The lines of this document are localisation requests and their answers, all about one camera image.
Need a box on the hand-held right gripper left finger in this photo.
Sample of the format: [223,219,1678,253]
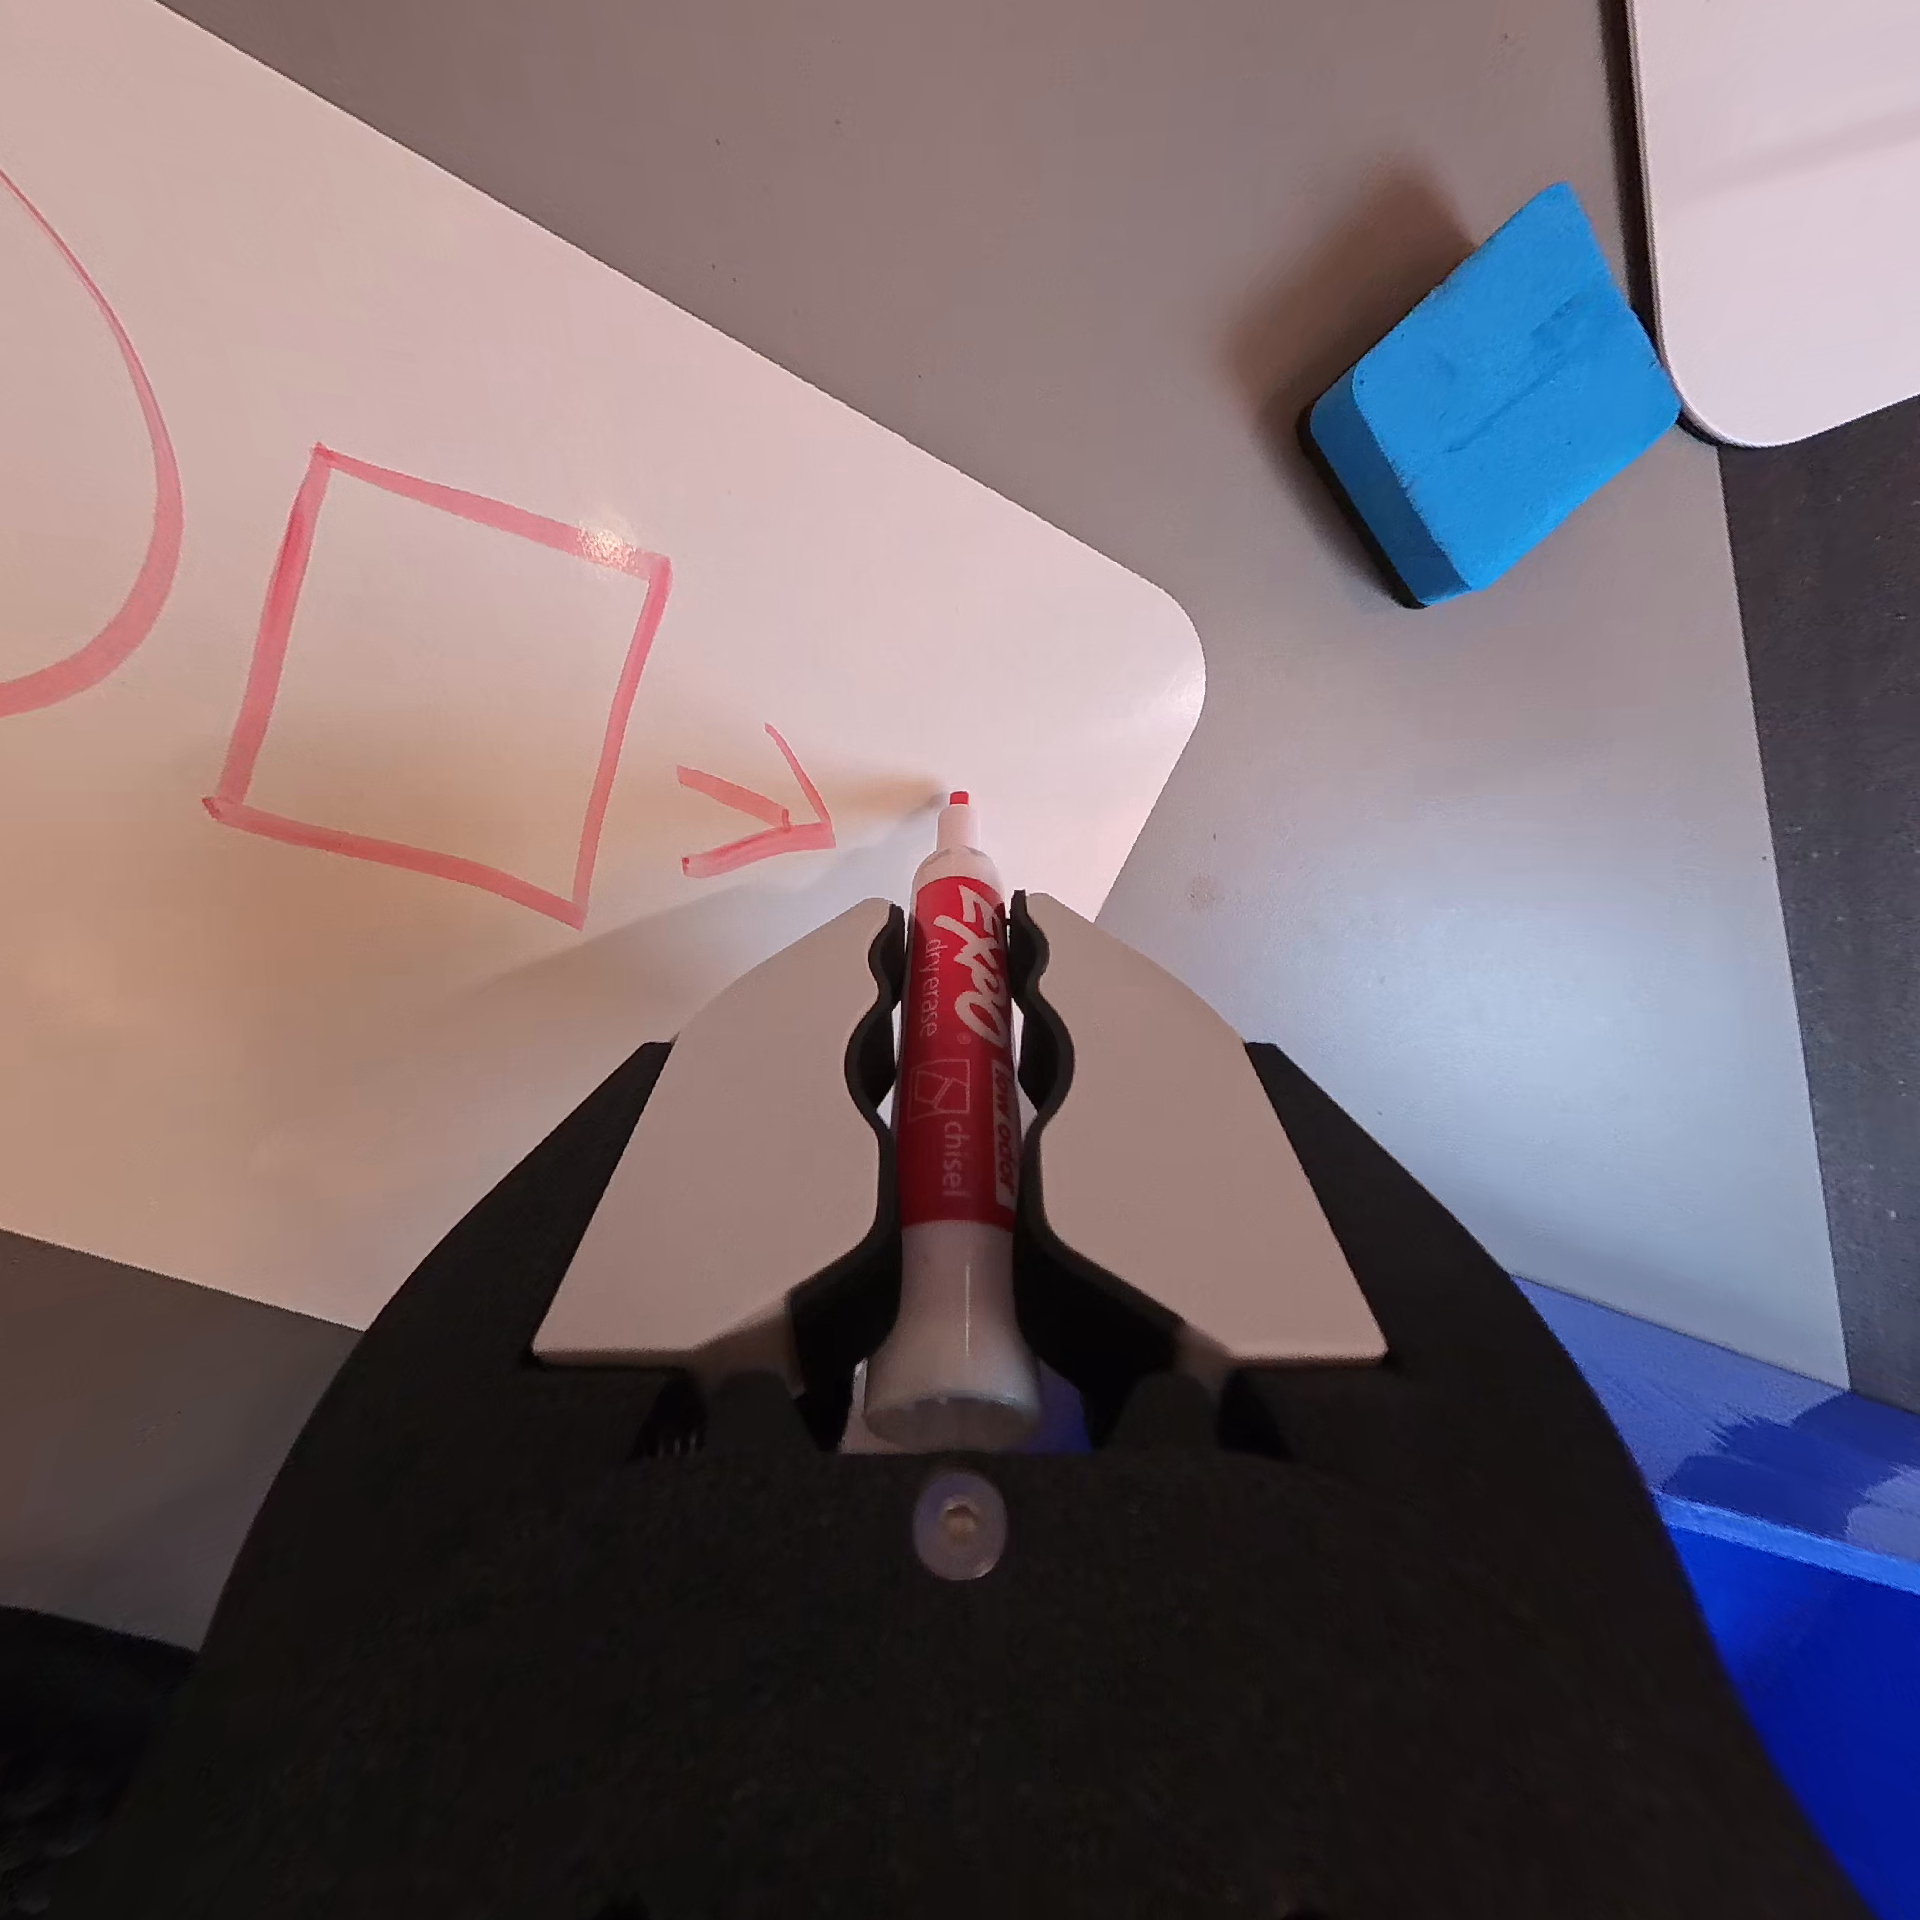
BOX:
[533,895,912,1376]

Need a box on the blue plastic bin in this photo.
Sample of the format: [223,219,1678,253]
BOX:
[1506,1275,1920,1920]

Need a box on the white whiteboard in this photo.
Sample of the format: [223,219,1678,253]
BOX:
[0,0,1212,1336]

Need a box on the red dry erase marker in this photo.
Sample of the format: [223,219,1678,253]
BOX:
[861,787,1045,1453]

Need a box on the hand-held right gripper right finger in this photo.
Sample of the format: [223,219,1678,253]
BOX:
[1012,892,1390,1376]

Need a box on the blue whiteboard eraser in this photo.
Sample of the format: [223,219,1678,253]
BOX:
[1296,180,1682,612]

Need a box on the white stand with base plate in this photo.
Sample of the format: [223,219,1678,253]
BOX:
[1623,0,1920,448]

